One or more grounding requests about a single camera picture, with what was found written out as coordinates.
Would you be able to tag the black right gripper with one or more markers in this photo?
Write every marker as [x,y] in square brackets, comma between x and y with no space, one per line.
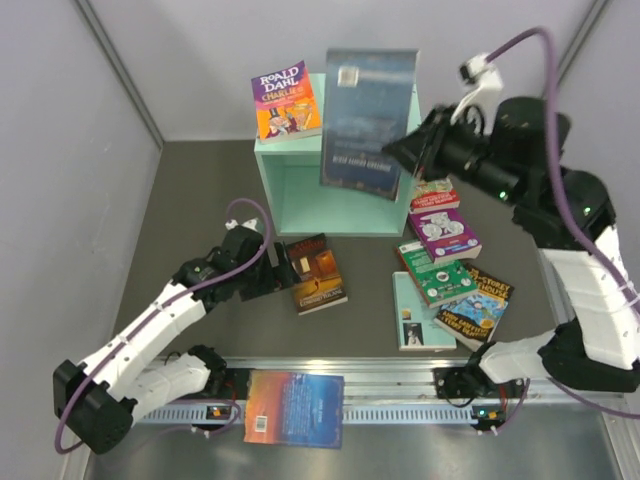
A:
[425,143]

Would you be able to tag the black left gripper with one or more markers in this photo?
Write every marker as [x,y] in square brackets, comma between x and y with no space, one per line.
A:
[275,278]

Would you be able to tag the dark brown Edward Tulane book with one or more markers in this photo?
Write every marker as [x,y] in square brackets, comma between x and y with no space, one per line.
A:
[321,284]

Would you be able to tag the dark blue paperback book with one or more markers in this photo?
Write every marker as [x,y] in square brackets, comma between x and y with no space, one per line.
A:
[367,100]

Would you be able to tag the Roald Dahl Charlie book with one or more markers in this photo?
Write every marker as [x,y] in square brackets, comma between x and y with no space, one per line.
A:
[285,105]

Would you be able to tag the Jane Eyre sunset cover book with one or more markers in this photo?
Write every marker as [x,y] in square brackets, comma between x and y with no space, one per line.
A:
[294,409]

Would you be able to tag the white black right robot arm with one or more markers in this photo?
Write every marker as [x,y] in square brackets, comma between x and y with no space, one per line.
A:
[499,146]

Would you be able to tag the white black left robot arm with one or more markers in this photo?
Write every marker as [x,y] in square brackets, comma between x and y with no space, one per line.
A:
[103,396]

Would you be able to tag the red Treehouse paperback book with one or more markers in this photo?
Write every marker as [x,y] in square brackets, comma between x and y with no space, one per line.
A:
[434,195]

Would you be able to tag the purple paperback book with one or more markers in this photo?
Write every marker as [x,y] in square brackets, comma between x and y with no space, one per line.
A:
[445,236]

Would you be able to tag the mint green wooden cube shelf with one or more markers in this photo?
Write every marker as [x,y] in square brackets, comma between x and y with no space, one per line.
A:
[290,172]

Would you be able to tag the green paperback book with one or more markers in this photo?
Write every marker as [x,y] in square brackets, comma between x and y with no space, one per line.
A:
[438,284]

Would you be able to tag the light teal thin book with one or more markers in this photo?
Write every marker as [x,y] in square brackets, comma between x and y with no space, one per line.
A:
[416,328]

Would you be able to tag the black yellow Storey Treehouse book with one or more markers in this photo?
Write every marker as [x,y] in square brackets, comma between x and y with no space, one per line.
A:
[473,320]

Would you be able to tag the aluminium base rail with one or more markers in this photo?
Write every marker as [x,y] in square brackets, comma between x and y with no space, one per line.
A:
[196,182]

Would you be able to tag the aluminium right frame post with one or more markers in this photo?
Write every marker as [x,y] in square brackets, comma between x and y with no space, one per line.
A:
[589,20]

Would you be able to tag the aluminium frame post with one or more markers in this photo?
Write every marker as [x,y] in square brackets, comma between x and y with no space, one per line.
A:
[117,65]
[589,20]

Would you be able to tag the aluminium left frame post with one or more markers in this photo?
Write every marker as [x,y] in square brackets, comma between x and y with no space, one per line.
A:
[117,65]

